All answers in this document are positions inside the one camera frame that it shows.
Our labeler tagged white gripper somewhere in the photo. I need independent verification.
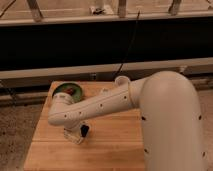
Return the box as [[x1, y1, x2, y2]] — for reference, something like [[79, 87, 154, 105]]
[[64, 124, 89, 144]]

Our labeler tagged small white object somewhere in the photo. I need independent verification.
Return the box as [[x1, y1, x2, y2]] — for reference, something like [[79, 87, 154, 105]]
[[99, 88, 109, 94]]

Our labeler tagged red object on plate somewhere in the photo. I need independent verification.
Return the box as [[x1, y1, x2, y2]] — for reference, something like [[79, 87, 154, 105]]
[[65, 87, 75, 95]]

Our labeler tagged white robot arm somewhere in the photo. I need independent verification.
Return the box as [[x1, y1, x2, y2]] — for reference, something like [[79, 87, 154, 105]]
[[48, 71, 207, 171]]

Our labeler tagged black cable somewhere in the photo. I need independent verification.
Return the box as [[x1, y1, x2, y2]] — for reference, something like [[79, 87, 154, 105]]
[[112, 9, 141, 80]]

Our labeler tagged white cup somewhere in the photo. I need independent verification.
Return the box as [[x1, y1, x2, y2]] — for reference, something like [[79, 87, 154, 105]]
[[114, 75, 130, 86]]

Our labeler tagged green plate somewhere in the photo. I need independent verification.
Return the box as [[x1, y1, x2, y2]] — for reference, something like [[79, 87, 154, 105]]
[[53, 83, 83, 103]]

